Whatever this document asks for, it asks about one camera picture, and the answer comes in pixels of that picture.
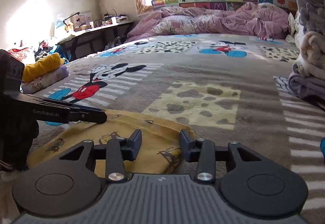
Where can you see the white quilt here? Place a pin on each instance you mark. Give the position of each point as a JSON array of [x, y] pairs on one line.
[[294, 26]]

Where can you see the cartoon printed blanket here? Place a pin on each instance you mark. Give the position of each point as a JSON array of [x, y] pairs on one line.
[[177, 79]]

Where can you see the person's left hand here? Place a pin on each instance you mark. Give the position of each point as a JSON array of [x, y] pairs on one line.
[[17, 142]]

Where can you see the clutter of small desk items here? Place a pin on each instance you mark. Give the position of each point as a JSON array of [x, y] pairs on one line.
[[83, 21]]

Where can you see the pile of pale folded clothes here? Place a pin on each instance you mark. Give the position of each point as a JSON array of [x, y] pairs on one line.
[[309, 61]]

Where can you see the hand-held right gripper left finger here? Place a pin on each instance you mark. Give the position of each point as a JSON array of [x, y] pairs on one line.
[[135, 142]]

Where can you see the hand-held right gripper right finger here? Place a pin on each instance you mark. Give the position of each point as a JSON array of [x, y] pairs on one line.
[[184, 145]]

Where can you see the purple quilt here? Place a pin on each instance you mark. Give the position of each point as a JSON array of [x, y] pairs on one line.
[[215, 21]]

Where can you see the black desk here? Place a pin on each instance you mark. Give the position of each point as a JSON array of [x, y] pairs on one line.
[[88, 36]]

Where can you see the red patterned cloth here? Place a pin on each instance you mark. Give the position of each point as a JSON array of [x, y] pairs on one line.
[[20, 54]]

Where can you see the grey folded garment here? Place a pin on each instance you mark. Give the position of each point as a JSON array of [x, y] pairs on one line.
[[312, 10]]

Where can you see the mustard yellow folded sweater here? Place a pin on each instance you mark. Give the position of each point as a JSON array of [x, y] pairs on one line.
[[45, 65]]

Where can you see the grey crumpled clothes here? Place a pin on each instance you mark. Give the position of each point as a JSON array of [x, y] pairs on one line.
[[114, 42]]

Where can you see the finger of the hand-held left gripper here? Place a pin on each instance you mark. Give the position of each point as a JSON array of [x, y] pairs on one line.
[[76, 107], [88, 117]]

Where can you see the black desk lamp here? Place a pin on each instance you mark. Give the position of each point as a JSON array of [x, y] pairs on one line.
[[72, 15]]

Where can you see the lilac floral folded cloth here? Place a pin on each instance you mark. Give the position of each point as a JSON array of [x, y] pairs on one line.
[[48, 79]]

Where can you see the yellow printed shirt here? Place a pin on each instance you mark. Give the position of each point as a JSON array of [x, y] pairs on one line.
[[83, 132]]

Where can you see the blue bag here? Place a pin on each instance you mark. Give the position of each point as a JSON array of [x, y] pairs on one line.
[[61, 54]]

